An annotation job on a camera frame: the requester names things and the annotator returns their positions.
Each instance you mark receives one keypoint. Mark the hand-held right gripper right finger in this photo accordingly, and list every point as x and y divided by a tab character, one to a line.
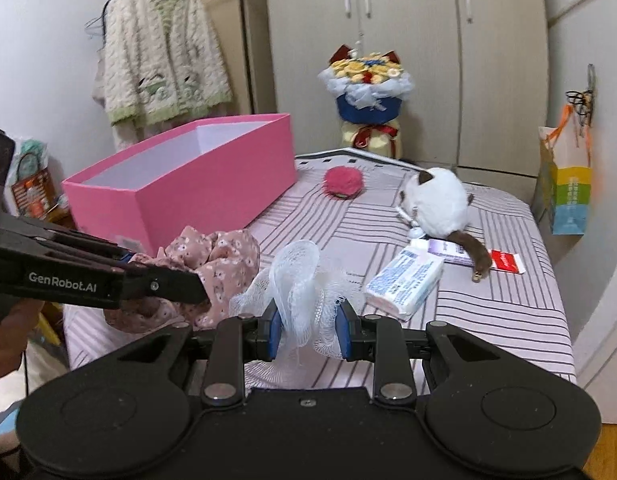
344	335

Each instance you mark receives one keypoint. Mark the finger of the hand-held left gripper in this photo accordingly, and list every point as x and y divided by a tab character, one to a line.
163	285
78	245

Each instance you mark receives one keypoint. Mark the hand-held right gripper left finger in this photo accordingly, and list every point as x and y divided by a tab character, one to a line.
272	332

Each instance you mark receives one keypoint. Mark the white mesh bath puff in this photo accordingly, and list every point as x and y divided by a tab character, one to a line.
298	285

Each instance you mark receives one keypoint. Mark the pink floral cloth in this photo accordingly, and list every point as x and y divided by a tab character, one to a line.
223	260

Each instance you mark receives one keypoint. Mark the blue white tissue pack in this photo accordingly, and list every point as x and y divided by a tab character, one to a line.
403	280

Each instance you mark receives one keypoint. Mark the pink cardboard box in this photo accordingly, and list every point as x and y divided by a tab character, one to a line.
198	195

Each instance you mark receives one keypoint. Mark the pink fuzzy ball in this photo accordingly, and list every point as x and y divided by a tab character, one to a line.
343	181

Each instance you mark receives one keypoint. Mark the white plush cat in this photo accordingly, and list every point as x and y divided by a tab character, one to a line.
438	205

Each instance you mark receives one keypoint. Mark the person's left hand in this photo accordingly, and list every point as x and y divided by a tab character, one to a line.
13	340

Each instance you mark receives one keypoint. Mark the orange printed paper bag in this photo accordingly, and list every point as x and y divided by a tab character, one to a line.
33	195

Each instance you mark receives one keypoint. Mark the cream fluffy pants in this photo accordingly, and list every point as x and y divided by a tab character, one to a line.
131	132

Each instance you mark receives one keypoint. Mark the purple and white packet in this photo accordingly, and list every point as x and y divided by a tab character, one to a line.
446	251

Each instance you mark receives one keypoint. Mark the striped pink bedsheet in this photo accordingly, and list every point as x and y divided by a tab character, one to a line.
488	320

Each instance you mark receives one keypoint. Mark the small red card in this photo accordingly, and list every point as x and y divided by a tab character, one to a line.
506	261

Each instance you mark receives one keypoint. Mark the cream fluffy cardigan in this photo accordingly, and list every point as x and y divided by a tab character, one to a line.
158	60

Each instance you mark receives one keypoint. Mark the yellow flower bouquet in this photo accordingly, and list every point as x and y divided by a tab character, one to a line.
368	95

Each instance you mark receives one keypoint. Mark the tall beige board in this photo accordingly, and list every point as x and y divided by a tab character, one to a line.
228	35

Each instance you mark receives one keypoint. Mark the colourful gift bag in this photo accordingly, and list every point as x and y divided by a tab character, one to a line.
568	195

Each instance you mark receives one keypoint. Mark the beige wardrobe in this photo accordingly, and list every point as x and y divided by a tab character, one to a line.
438	60

